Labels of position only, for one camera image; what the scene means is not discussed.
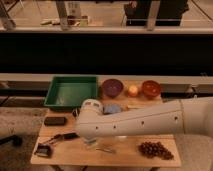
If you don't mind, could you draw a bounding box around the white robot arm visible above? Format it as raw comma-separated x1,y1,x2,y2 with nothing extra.
74,97,213,145

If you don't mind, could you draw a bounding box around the metal fork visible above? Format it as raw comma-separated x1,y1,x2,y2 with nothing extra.
96,148,116,154

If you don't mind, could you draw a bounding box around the wooden table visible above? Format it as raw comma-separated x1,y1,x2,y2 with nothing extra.
31,93,181,167

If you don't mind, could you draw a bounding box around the blue sponge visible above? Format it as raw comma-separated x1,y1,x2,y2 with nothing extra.
103,104,122,115

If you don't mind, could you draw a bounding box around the black rectangular block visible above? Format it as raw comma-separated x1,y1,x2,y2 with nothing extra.
44,117,67,126

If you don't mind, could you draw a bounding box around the green plastic tray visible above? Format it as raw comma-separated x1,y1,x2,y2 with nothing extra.
44,76,98,110

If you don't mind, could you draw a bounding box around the yellow banana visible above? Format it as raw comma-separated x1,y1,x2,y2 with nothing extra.
127,105,144,109

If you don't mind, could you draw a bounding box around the purple bowl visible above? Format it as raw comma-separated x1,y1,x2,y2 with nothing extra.
101,79,124,98

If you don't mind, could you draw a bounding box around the bunch of dark grapes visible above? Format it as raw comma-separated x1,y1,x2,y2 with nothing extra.
138,142,174,160

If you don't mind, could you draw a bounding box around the orange apple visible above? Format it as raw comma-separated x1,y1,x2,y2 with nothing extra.
128,85,139,97

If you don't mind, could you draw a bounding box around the black object on floor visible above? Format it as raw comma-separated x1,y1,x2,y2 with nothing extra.
0,135,23,147

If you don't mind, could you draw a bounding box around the red bowl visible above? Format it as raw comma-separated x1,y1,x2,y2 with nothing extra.
141,80,161,99

